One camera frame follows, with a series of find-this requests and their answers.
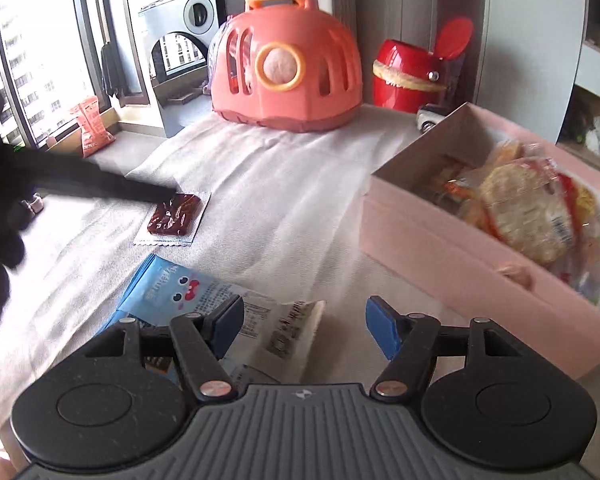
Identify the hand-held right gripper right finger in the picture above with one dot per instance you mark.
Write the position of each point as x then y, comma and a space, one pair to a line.
380, 326

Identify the silver toy car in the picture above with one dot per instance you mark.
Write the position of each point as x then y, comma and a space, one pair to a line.
430, 117

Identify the pink cardboard box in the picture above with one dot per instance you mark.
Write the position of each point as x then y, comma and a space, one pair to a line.
430, 270

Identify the orange snack bag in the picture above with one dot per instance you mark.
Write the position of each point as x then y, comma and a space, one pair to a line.
92, 127

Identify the dark hanging jacket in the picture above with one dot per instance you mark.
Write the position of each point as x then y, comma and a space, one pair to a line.
112, 70

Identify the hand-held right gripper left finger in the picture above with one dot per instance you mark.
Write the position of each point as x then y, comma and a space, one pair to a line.
229, 321

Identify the orange red snack packet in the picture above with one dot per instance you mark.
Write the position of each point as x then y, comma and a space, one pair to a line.
462, 195

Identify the red lidded container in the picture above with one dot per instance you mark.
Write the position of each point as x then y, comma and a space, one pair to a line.
405, 75

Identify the brown cardboard box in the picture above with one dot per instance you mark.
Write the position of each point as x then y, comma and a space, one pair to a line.
65, 140

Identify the clear packet of red-brown snack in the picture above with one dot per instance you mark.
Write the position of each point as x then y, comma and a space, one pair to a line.
175, 215

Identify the white table cloth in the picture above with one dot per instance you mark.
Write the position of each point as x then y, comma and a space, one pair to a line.
280, 185

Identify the washing machine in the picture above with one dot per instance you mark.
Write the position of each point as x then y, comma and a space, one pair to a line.
190, 15

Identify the grey wall shelf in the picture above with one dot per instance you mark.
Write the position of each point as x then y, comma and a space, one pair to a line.
595, 85

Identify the light blue cartoon snack packet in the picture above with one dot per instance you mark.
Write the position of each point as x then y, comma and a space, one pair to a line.
180, 290

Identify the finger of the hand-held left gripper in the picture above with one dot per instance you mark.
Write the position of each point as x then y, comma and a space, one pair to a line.
105, 180

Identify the pink toy carrier case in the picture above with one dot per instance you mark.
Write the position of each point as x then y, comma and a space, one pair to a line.
300, 75

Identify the round cracker packet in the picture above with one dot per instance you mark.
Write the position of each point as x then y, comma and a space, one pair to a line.
525, 210

